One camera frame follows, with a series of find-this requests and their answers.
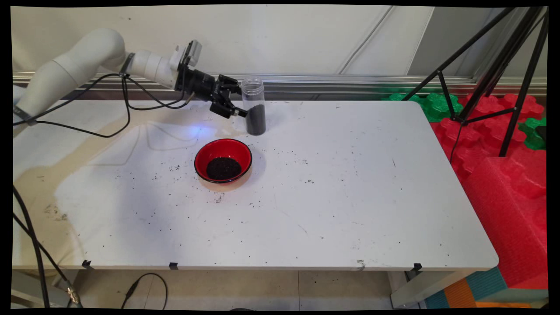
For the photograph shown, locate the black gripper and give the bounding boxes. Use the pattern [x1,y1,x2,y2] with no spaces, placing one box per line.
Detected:
[177,66,248,119]

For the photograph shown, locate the clear plastic jar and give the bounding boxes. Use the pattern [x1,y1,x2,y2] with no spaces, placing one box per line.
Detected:
[241,78,266,136]

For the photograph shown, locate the red bowl black rim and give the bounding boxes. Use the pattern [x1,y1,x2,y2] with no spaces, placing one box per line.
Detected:
[194,139,253,183]

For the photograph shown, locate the black grains pile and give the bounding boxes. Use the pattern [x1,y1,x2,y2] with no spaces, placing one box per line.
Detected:
[206,157,242,181]

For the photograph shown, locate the green foam puzzle tile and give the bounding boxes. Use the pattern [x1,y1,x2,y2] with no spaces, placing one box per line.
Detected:
[518,117,547,151]
[383,92,463,123]

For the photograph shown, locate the red foam puzzle tiles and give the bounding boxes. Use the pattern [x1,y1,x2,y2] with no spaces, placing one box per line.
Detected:
[431,93,545,180]

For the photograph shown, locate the white table leg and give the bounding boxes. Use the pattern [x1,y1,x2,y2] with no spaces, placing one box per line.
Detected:
[12,271,73,308]
[389,269,471,309]

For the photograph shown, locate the black tripod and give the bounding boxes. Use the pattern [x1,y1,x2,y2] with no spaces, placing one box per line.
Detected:
[400,7,550,165]

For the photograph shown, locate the teal and orange foam mat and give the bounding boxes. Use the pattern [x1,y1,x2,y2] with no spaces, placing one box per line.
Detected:
[424,267,547,309]

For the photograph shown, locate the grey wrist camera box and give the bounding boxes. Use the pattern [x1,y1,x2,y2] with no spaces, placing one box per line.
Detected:
[175,39,203,70]

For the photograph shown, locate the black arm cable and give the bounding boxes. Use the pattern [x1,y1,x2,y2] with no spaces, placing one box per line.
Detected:
[13,72,193,139]

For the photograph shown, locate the aluminium wall rail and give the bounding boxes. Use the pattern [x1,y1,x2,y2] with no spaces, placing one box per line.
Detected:
[13,71,547,97]

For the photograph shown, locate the white wall conduit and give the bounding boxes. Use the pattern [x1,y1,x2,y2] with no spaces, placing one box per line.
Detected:
[339,7,394,75]

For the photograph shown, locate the thin black floor cable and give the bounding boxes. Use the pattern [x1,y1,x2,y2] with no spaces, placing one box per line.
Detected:
[120,273,168,310]

